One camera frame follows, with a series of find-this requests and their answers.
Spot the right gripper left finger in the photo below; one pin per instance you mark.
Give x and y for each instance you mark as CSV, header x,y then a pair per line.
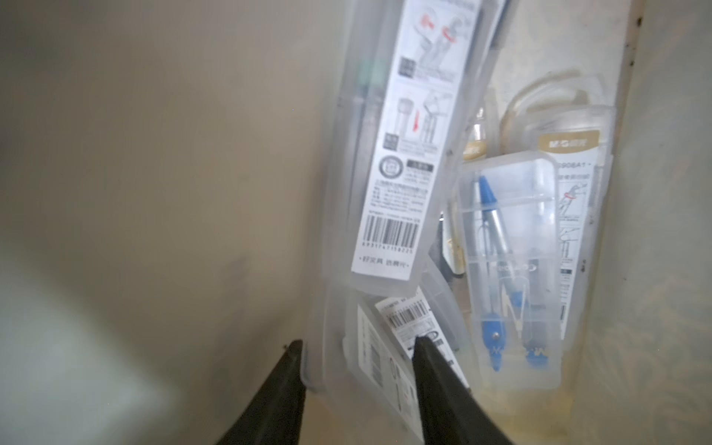
x,y
274,415

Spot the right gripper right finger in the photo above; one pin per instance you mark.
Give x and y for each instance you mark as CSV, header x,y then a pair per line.
x,y
449,414

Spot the clear compass case red label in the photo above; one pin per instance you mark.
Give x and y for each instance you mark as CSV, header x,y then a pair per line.
x,y
508,227

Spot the cream canvas tote bag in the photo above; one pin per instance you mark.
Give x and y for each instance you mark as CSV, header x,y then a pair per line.
x,y
163,168

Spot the clear compass case gold label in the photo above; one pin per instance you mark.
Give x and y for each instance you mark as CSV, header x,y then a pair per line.
x,y
415,76

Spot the clear slim compass case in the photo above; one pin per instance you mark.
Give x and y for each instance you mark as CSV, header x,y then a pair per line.
x,y
379,346

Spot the clear compass case barcode label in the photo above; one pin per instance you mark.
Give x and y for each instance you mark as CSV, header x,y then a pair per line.
x,y
568,118

